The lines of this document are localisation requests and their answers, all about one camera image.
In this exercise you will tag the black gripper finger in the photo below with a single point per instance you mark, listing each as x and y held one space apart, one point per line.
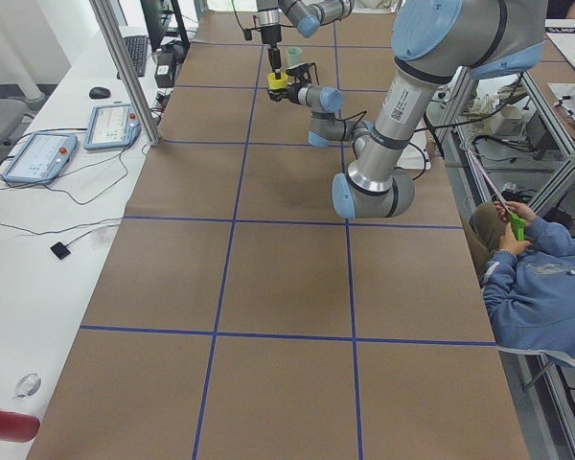
275 61

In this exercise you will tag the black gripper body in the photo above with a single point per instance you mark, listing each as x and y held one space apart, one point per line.
292 92
269 36

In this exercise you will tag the yellow plastic cup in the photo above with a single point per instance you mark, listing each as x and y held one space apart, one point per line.
277 82

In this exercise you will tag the green plastic cup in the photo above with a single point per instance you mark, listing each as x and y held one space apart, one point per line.
294 56

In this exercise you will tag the black power adapter box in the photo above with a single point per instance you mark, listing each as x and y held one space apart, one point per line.
165 69

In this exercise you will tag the black computer monitor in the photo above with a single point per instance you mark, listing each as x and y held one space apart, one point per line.
158 15

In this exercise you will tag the black keyboard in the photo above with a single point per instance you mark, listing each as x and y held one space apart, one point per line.
137 48

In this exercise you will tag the far blue teach pendant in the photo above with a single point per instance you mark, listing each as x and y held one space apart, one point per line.
112 126

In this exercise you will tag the blue teach pendant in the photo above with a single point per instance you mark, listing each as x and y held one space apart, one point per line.
112 126
41 159

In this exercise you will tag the black computer mouse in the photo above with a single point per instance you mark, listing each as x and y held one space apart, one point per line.
99 93

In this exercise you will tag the near blue teach pendant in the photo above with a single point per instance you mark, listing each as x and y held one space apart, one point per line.
41 159

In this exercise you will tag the green handheld tool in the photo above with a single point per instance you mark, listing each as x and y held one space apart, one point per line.
518 225

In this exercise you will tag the grey office chair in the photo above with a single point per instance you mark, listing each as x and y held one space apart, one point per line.
0 122

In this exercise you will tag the small black square device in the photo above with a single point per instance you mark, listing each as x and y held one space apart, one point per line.
60 250

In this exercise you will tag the person in blue hoodie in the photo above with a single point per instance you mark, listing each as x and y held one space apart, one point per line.
528 286

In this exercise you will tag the clear plastic wrapper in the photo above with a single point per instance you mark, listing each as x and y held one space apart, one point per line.
27 386

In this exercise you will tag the red cylinder bottle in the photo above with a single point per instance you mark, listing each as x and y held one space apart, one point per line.
18 427

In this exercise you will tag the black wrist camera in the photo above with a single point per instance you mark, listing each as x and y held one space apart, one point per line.
301 73

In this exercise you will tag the aluminium frame post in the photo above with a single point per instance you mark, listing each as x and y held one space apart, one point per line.
109 27

